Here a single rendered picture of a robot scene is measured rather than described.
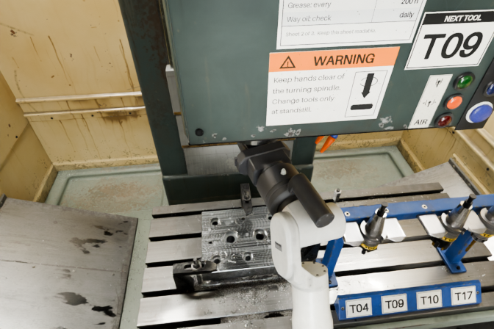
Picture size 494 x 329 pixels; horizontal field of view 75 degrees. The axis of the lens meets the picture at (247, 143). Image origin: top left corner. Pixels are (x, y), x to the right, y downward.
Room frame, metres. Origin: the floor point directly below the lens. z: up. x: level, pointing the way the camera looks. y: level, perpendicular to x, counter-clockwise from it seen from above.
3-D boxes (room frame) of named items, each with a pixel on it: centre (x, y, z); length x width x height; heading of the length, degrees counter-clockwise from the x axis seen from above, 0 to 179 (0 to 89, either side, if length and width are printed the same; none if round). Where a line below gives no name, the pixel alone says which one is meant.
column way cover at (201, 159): (0.99, 0.03, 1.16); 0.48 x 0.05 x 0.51; 96
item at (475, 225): (0.50, -0.60, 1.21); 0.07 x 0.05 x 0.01; 6
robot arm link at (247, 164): (0.46, -0.05, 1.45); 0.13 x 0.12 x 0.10; 111
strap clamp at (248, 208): (0.75, 0.00, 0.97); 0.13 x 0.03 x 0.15; 6
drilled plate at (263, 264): (0.60, 0.01, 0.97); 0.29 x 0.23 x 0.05; 96
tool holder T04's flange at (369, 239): (0.47, -0.32, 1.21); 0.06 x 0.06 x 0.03
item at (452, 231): (0.49, -0.54, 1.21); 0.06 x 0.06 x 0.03
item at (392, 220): (0.48, -0.38, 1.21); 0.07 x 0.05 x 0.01; 6
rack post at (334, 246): (0.52, -0.26, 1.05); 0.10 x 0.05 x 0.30; 6
